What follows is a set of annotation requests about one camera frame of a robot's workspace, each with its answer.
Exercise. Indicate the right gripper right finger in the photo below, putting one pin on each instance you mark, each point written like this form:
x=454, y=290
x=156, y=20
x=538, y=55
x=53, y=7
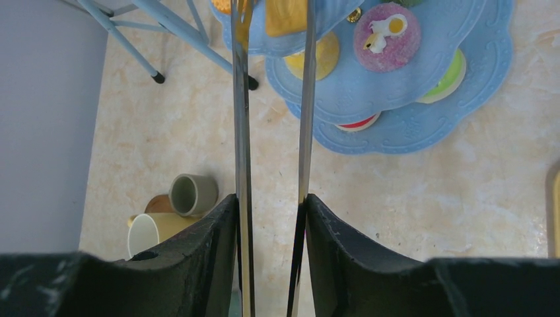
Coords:
x=352, y=275

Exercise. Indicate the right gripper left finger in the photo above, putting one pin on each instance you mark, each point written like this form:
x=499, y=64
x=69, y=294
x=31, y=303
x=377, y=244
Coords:
x=190, y=274

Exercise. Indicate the red donut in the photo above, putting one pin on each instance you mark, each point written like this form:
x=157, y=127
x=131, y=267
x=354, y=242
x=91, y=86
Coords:
x=359, y=126

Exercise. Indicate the green donut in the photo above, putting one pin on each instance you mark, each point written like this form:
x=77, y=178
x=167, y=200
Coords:
x=449, y=82

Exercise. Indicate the yellow cupcake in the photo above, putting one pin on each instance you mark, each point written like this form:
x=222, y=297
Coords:
x=327, y=56

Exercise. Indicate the pink cupcake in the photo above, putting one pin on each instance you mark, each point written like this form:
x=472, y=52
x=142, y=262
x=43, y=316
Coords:
x=386, y=38

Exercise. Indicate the metal tongs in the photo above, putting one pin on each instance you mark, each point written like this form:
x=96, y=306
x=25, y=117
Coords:
x=270, y=183

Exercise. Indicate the green cupcake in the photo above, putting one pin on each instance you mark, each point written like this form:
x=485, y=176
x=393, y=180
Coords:
x=404, y=3

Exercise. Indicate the yellow mug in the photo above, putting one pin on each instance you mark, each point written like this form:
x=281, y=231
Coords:
x=150, y=229

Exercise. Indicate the brown coaster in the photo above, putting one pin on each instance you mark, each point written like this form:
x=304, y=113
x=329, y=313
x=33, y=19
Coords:
x=159, y=204

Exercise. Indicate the small olive cup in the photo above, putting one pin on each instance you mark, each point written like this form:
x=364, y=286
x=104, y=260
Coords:
x=193, y=195

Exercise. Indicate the blue three-tier cake stand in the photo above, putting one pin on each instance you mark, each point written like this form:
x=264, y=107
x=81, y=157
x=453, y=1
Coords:
x=350, y=93

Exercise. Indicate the yellow serving tray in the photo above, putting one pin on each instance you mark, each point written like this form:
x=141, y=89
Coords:
x=552, y=210

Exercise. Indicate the blue tripod stand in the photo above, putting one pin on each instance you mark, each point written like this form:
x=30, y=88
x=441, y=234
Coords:
x=168, y=22

